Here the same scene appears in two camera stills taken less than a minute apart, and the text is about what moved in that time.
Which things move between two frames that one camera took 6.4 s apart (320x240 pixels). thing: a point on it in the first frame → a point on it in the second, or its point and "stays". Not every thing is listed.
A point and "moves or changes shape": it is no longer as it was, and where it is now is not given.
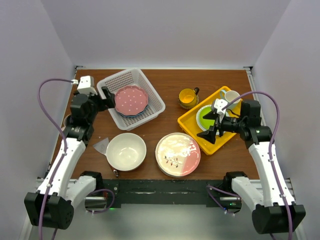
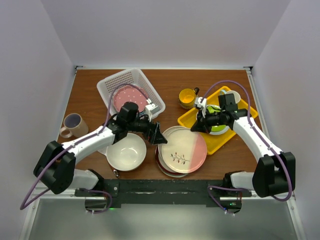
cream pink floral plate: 177,154 moves or changes shape
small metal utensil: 116,173 stays
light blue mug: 229,95 stays
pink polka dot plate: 130,100 stays
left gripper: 104,104 → 152,132
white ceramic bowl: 126,152 stays
